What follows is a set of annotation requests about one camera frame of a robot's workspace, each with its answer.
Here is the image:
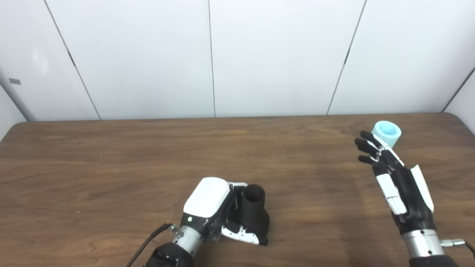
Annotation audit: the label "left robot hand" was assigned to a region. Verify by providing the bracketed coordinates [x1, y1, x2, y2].
[180, 177, 269, 247]

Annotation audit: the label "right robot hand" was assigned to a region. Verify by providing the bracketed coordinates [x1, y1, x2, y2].
[354, 130, 438, 235]

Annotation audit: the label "black nozzle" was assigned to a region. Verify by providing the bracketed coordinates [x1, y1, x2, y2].
[237, 184, 271, 238]

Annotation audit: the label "light blue cylinder cup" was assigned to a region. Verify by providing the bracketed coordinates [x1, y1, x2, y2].
[371, 121, 402, 148]

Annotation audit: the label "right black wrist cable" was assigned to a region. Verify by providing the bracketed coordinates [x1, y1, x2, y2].
[440, 238, 475, 260]

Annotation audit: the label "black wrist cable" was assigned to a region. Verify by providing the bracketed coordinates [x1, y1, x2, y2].
[440, 238, 475, 260]
[125, 222, 175, 267]

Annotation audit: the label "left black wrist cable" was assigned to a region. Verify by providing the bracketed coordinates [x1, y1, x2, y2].
[125, 222, 175, 267]

